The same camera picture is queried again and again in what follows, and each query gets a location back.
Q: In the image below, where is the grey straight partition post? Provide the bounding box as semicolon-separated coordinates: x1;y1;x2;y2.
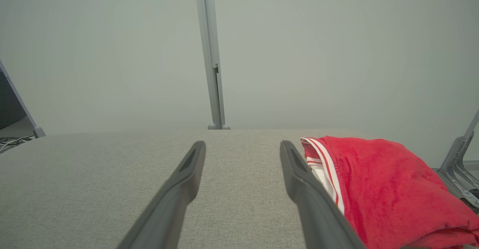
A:
193;0;226;127

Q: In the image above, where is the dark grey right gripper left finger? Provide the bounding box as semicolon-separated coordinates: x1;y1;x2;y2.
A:
117;140;207;249

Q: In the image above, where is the grey metal bracket right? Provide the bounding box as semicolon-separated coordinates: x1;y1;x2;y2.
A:
435;109;479;209

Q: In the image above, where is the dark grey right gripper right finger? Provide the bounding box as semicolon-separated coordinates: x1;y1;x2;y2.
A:
279;140;366;249

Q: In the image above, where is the red and white sports garment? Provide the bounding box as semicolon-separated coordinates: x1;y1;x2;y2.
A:
299;136;479;249

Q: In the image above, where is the black computer case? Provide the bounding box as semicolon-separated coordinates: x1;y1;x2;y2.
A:
0;71;27;130

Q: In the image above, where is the bundle of floor cables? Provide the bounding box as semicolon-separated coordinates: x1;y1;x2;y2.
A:
0;136;35;154

